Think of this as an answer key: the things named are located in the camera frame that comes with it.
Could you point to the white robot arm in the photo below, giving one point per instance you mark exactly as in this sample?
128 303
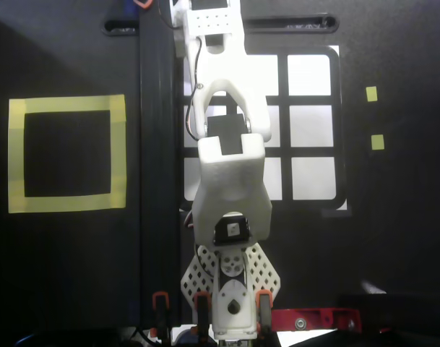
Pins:
234 173

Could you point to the white grid sheet black lines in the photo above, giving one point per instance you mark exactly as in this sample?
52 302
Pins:
310 76

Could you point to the orange clip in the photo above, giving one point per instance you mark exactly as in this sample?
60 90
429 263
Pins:
142 6

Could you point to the blue tape piece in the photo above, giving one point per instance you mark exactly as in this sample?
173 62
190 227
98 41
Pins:
129 9

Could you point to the black flat beam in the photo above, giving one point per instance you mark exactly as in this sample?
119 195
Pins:
158 144

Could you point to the black slotted bar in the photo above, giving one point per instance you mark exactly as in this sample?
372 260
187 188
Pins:
295 30

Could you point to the yellow tape square outline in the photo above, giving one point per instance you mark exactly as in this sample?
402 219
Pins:
60 103

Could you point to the small yellow tape marker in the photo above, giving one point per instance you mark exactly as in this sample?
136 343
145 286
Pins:
377 142
371 94

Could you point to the red bar clamp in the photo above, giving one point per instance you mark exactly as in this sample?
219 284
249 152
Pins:
324 316

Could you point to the white paper sheet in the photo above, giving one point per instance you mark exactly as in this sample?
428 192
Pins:
295 339

